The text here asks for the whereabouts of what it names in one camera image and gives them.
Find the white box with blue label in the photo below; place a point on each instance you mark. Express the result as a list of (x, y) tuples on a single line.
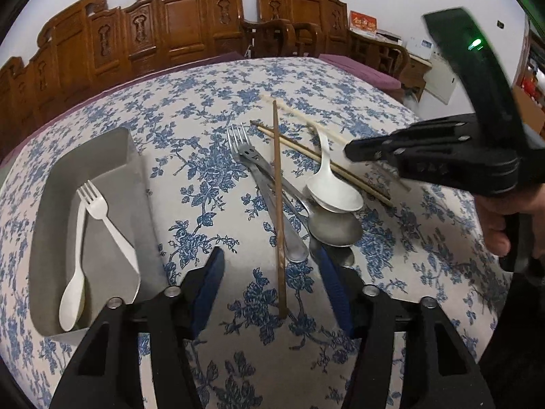
[(421, 49)]

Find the plain metal spoon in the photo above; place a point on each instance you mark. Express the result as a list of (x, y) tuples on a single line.
[(342, 257)]

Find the dark wooden chair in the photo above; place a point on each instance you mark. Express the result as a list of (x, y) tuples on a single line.
[(272, 30), (308, 34)]

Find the person's right hand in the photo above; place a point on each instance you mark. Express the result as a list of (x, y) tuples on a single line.
[(491, 221)]

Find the white plastic fork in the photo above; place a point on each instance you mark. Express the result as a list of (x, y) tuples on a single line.
[(102, 213)]

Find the white wall panel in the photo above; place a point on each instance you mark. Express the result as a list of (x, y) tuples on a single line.
[(440, 79)]

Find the grey metal tray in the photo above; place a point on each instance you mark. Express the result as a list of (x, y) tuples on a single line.
[(115, 166)]

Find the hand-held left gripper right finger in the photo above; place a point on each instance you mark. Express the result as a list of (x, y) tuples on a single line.
[(336, 289)]

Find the short carved wooden bench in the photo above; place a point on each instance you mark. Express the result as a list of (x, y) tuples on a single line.
[(298, 4)]

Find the white paper stack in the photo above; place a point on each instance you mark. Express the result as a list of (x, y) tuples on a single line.
[(388, 37)]

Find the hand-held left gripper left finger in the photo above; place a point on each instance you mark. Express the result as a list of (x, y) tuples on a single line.
[(208, 289)]

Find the purple cloth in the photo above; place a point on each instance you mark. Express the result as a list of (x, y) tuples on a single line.
[(362, 70)]

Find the large white spoon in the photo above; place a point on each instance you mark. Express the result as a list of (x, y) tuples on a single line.
[(336, 196)]

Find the light bamboo chopstick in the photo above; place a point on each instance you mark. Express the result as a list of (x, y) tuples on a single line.
[(293, 146), (362, 184)]

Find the dark brown chopstick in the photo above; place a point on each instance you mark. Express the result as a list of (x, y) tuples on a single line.
[(279, 221)]

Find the dark clothing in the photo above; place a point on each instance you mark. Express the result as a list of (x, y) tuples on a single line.
[(519, 349)]

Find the metal fork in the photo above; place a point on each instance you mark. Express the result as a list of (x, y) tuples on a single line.
[(294, 243)]

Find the blue floral tablecloth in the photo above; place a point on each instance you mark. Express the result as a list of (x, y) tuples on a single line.
[(204, 106)]

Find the wooden side table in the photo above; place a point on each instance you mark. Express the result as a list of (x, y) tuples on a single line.
[(383, 57)]

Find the slender white plastic spoon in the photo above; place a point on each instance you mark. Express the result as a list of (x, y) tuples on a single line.
[(71, 306)]

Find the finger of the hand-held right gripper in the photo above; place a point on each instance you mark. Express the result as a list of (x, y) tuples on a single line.
[(425, 149)]

